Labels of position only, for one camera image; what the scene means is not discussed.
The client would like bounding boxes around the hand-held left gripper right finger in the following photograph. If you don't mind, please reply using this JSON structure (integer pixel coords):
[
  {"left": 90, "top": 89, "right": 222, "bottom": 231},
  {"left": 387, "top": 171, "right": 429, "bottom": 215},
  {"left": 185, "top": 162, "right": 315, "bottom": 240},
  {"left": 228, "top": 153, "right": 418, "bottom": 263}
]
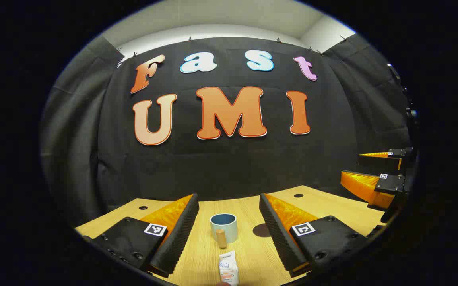
[{"left": 258, "top": 193, "right": 375, "bottom": 278}]

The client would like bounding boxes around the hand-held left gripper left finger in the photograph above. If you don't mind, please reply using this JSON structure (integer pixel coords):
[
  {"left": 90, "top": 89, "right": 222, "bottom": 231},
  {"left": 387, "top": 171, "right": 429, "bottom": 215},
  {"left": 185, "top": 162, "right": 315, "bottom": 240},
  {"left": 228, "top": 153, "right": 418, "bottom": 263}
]
[{"left": 82, "top": 193, "right": 200, "bottom": 278}]

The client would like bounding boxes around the dark brown round coaster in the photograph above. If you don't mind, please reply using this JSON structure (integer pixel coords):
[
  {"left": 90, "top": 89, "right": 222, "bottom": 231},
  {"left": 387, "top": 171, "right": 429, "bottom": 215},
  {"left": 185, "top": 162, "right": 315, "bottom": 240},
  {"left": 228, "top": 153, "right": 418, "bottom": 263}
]
[{"left": 252, "top": 223, "right": 272, "bottom": 238}]

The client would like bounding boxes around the light blue cup wooden handle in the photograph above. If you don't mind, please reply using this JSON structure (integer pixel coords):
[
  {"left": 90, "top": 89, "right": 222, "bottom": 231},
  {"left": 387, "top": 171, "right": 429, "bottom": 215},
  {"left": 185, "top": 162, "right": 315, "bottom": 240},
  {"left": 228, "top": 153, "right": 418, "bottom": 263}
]
[{"left": 210, "top": 213, "right": 238, "bottom": 249}]

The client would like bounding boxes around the white toothpaste tube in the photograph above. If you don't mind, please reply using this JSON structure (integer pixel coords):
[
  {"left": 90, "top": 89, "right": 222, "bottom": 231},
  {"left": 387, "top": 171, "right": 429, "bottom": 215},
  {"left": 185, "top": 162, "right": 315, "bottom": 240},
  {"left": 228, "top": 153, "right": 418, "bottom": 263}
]
[{"left": 218, "top": 251, "right": 239, "bottom": 286}]

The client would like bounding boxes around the light wooden desktop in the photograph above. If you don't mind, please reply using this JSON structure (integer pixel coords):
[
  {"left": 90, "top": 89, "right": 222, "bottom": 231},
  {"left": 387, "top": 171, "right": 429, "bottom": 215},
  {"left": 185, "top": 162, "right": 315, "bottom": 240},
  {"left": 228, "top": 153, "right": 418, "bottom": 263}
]
[{"left": 74, "top": 185, "right": 386, "bottom": 286}]

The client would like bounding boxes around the dark equipment stand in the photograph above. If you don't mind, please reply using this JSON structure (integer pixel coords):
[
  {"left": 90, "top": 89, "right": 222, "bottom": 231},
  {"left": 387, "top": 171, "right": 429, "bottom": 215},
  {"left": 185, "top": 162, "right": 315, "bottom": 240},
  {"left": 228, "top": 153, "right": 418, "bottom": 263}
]
[{"left": 387, "top": 63, "right": 418, "bottom": 128}]

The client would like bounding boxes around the black backdrop cloth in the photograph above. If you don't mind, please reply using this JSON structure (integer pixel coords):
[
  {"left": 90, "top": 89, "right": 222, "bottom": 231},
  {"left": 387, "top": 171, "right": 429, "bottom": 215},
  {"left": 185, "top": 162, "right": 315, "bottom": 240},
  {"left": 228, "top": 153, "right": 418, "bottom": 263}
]
[{"left": 40, "top": 34, "right": 412, "bottom": 227}]

